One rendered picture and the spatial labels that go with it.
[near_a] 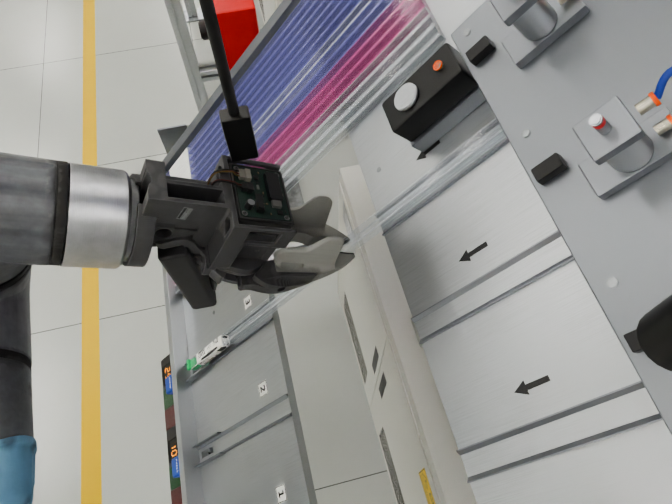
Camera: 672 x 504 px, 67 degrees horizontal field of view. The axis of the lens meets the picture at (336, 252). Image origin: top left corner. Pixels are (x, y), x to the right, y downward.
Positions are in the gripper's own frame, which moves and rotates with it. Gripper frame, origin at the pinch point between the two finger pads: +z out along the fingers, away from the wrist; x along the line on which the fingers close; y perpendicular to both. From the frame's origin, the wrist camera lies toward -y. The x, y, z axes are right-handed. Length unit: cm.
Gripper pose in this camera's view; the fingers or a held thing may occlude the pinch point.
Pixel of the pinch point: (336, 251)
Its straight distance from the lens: 51.1
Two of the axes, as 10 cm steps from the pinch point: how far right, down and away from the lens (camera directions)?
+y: 4.8, -5.4, -6.9
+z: 8.5, 0.7, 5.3
